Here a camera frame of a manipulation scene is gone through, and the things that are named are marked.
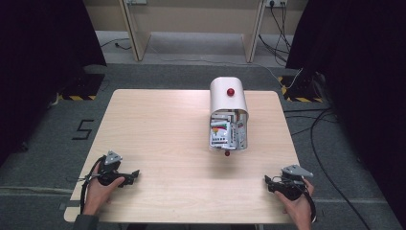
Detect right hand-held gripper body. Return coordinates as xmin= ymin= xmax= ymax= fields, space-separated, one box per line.
xmin=273 ymin=164 xmax=315 ymax=202

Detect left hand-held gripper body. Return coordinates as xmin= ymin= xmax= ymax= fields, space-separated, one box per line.
xmin=95 ymin=150 xmax=129 ymax=188

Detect person's left hand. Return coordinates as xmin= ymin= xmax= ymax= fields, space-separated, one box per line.
xmin=83 ymin=175 xmax=126 ymax=217

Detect person's right hand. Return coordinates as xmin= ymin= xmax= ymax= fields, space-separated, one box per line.
xmin=275 ymin=178 xmax=316 ymax=225

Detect silver packet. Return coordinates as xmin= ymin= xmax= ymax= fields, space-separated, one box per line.
xmin=235 ymin=109 xmax=248 ymax=150

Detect white packet with coloured print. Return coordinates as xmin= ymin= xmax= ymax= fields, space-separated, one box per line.
xmin=210 ymin=119 xmax=232 ymax=150

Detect black yellow striped floor plate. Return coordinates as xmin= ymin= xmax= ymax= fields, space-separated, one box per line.
xmin=57 ymin=73 xmax=106 ymax=102
xmin=277 ymin=75 xmax=324 ymax=104

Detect dark curtain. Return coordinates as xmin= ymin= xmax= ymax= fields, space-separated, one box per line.
xmin=0 ymin=0 xmax=107 ymax=167
xmin=284 ymin=0 xmax=406 ymax=221

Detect light wooden desk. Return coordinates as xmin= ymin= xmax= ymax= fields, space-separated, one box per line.
xmin=118 ymin=0 xmax=268 ymax=64

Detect left hand-held gripper cable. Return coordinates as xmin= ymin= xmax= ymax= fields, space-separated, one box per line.
xmin=78 ymin=155 xmax=107 ymax=215

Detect hand-held gripper cable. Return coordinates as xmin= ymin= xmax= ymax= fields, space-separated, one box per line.
xmin=304 ymin=190 xmax=318 ymax=224
xmin=78 ymin=155 xmax=107 ymax=215

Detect right hand-held gripper cable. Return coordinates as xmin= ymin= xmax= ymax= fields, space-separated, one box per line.
xmin=304 ymin=190 xmax=318 ymax=224

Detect black floor cables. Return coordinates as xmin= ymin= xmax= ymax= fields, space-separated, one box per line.
xmin=282 ymin=107 xmax=372 ymax=230

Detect white floor cable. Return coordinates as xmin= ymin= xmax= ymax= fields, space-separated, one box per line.
xmin=149 ymin=47 xmax=304 ymax=91

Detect black floor cable with plug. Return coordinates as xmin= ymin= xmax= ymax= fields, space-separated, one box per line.
xmin=100 ymin=37 xmax=132 ymax=52

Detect black cables at socket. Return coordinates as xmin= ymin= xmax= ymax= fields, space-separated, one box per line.
xmin=258 ymin=2 xmax=293 ymax=64

